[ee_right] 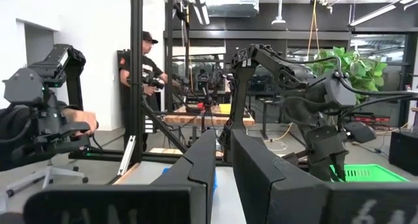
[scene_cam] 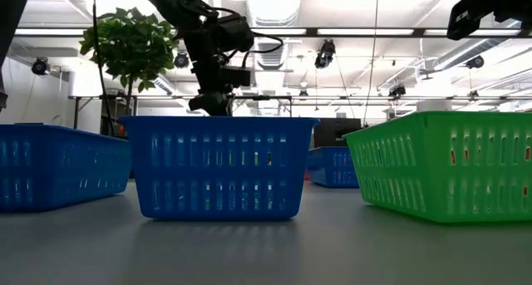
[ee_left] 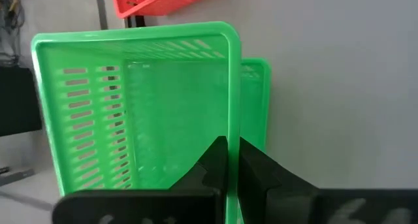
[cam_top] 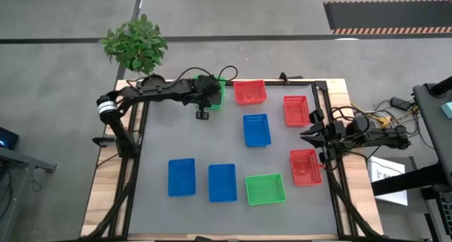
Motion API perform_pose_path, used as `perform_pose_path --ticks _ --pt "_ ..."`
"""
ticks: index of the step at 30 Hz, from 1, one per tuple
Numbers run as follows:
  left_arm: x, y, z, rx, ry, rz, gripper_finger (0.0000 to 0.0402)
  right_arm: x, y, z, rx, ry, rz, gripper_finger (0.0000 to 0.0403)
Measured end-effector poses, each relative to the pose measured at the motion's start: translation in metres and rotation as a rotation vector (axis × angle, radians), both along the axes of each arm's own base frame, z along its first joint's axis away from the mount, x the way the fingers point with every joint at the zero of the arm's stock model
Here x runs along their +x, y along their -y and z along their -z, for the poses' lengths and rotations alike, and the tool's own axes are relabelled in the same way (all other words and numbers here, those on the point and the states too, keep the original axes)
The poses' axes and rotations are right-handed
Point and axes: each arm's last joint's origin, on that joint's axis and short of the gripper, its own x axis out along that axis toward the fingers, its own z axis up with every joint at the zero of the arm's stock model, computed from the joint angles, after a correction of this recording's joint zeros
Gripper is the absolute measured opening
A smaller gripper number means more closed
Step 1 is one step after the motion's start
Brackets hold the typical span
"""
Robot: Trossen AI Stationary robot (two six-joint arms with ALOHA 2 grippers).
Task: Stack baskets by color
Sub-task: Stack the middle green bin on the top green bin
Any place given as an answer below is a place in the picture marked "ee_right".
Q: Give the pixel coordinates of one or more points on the white pendant lamp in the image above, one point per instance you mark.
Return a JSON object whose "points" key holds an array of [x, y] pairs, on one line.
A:
{"points": [[279, 8]]}

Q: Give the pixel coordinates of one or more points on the green plastic basket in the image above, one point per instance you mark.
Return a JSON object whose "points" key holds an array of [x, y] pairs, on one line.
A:
{"points": [[372, 174]]}

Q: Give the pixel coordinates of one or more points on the long ceiling light bar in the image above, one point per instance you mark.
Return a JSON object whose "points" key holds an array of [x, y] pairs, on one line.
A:
{"points": [[375, 13]]}

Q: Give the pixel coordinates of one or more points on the silver aluminium bracket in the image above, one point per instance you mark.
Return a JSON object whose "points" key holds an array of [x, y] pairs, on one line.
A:
{"points": [[127, 155]]}

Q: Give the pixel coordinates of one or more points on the wooden work table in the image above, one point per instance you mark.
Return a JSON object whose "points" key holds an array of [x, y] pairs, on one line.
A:
{"points": [[196, 120]]}

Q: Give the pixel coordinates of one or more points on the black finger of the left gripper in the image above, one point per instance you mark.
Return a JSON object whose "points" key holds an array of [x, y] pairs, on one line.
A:
{"points": [[320, 171], [338, 165]]}

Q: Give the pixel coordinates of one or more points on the white office chair base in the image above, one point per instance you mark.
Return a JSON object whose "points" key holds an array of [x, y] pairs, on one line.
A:
{"points": [[45, 176]]}

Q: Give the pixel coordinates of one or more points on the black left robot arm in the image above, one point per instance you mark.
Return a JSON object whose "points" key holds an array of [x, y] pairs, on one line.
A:
{"points": [[277, 67]]}

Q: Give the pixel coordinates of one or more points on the black diagonal frame brace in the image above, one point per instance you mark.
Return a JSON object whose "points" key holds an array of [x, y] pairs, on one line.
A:
{"points": [[163, 127]]}

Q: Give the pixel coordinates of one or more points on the green leafy plant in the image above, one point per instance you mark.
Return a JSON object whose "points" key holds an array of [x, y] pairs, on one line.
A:
{"points": [[359, 70]]}

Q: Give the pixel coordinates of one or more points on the black frame post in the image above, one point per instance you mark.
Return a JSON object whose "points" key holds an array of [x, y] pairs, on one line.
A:
{"points": [[136, 70]]}

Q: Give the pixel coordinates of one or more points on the standing person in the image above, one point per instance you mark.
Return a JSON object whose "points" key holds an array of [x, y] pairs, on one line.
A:
{"points": [[147, 67]]}

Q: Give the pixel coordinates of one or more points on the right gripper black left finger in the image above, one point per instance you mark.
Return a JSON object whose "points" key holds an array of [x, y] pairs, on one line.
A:
{"points": [[183, 198]]}

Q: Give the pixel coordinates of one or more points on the yellow box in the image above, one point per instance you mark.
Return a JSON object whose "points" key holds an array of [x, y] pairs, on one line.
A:
{"points": [[225, 108]]}

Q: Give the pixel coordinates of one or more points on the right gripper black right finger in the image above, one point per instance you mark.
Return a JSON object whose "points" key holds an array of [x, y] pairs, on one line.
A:
{"points": [[294, 201]]}

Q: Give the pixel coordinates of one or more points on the black floor box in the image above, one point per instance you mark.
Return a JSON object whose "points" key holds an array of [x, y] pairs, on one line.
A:
{"points": [[403, 152]]}

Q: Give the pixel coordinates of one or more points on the person's hand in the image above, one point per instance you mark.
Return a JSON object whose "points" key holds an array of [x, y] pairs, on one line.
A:
{"points": [[81, 119]]}

